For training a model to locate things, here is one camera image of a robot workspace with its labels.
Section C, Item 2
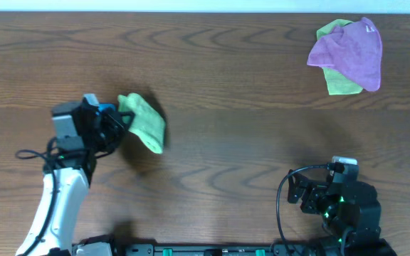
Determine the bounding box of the light green cloth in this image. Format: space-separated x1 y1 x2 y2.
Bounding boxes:
117 93 166 154

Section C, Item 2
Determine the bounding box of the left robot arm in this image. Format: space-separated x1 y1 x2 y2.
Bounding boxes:
16 105 135 255

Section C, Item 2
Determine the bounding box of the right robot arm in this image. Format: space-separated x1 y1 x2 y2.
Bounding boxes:
288 163 396 256

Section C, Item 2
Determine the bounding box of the folded blue cloth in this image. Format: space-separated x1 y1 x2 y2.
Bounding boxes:
98 103 117 112

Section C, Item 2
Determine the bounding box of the purple cloth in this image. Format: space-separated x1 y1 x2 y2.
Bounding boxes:
307 17 383 92

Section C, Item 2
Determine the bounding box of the left black cable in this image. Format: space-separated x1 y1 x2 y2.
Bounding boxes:
14 137 95 256

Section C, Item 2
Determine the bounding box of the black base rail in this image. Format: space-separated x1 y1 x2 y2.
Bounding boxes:
71 235 396 256

